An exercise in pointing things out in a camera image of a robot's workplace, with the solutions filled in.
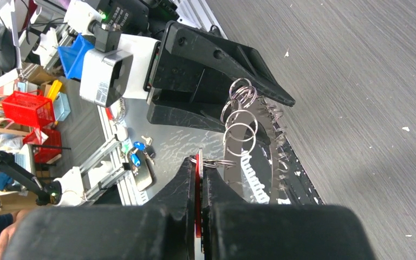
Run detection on red headed key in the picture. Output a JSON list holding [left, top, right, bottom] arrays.
[[194, 148, 204, 253]]

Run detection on metal disc with keyrings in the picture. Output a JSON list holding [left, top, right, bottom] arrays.
[[193, 78, 290, 204]]

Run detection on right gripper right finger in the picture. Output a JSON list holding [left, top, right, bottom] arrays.
[[202, 168, 375, 259]]

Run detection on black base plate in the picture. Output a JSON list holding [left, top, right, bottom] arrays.
[[258, 140, 326, 206]]

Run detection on blue headed keys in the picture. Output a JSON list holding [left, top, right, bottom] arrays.
[[128, 135, 155, 168]]

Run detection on red plastic basket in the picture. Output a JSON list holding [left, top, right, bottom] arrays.
[[2, 91, 55, 127]]

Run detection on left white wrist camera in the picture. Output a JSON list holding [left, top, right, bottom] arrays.
[[79, 20, 160, 107]]

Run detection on blue plastic bin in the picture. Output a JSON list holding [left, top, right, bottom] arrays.
[[57, 35, 94, 80]]

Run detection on slotted cable duct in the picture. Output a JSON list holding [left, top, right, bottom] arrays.
[[240, 155, 270, 204]]

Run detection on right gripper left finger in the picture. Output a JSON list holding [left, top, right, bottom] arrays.
[[3, 158, 194, 259]]

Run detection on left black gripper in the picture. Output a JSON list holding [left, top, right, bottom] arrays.
[[147, 22, 296, 146]]

